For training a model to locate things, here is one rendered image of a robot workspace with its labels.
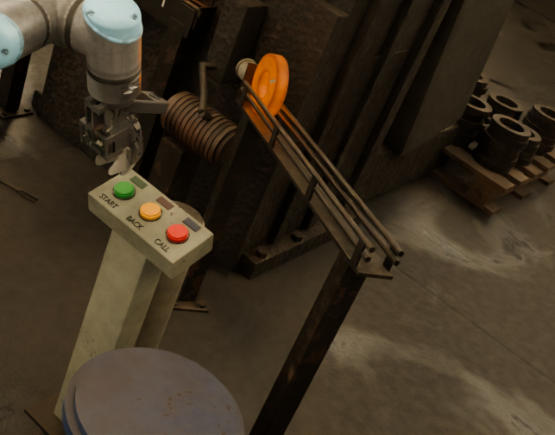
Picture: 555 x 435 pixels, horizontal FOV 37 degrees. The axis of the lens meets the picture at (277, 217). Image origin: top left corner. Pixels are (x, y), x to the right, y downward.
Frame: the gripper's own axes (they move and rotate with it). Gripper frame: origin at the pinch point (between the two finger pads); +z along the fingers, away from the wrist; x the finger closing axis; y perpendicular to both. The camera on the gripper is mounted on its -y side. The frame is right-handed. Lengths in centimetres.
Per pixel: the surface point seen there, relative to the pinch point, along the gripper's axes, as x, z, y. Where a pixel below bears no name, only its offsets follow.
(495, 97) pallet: -23, 137, -260
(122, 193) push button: 0.9, 5.6, 1.4
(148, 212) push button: 7.8, 5.6, 1.1
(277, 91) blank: -5, 12, -52
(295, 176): 16.5, 12.3, -34.0
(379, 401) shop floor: 48, 89, -51
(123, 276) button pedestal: 8.8, 18.3, 8.1
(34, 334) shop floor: -21, 66, 12
